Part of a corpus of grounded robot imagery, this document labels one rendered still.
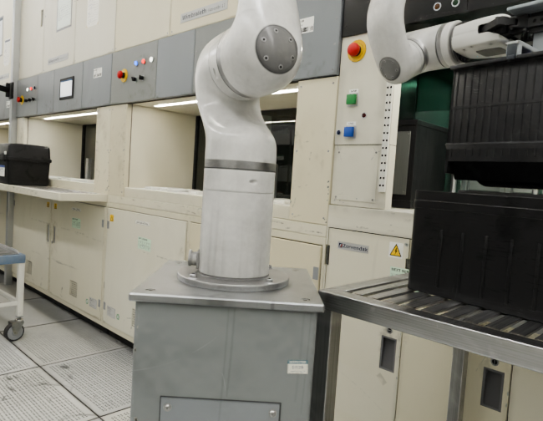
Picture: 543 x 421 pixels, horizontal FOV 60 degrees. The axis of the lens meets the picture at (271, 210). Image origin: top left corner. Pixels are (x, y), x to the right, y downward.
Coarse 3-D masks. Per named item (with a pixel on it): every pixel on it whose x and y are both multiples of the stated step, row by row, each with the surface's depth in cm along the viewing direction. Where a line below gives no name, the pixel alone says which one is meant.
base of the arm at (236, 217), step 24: (216, 168) 75; (216, 192) 75; (240, 192) 74; (264, 192) 76; (216, 216) 75; (240, 216) 74; (264, 216) 76; (216, 240) 75; (240, 240) 74; (264, 240) 77; (192, 264) 80; (216, 264) 75; (240, 264) 75; (264, 264) 77; (216, 288) 71; (240, 288) 71; (264, 288) 73
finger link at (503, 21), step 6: (498, 18) 77; (504, 18) 77; (486, 24) 81; (492, 24) 79; (498, 24) 78; (504, 24) 77; (510, 24) 77; (480, 30) 83; (486, 30) 81; (492, 30) 80
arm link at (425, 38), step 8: (440, 24) 91; (416, 32) 94; (424, 32) 92; (432, 32) 91; (416, 40) 91; (424, 40) 91; (432, 40) 90; (424, 48) 91; (432, 48) 90; (424, 56) 91; (432, 56) 91; (424, 64) 92; (432, 64) 92; (440, 64) 92
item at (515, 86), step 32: (480, 64) 75; (512, 64) 72; (480, 96) 76; (512, 96) 72; (480, 128) 75; (512, 128) 71; (448, 160) 80; (480, 160) 75; (512, 160) 71; (480, 192) 80
